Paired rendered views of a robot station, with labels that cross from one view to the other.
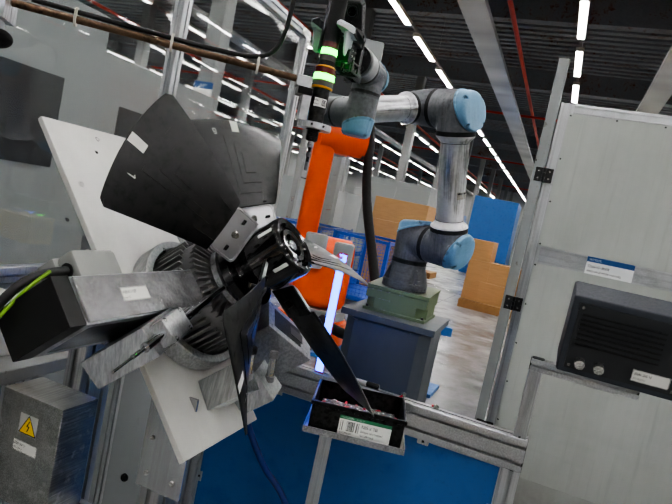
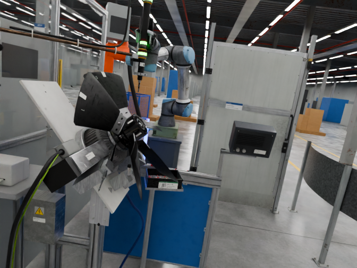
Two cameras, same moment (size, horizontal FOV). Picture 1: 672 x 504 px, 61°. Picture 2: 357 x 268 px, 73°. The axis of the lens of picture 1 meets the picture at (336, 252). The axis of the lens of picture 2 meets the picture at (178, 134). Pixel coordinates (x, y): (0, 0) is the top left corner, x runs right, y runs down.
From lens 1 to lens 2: 0.28 m
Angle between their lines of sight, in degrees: 18
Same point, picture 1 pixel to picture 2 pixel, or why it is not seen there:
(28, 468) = (42, 227)
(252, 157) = (114, 87)
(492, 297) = not seen: hidden behind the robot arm
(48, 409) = (48, 203)
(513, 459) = (217, 184)
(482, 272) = not seen: hidden behind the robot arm
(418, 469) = (184, 193)
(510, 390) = (202, 154)
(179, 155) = (98, 97)
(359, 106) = (151, 59)
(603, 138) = (229, 55)
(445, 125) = (180, 61)
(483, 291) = not seen: hidden behind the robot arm
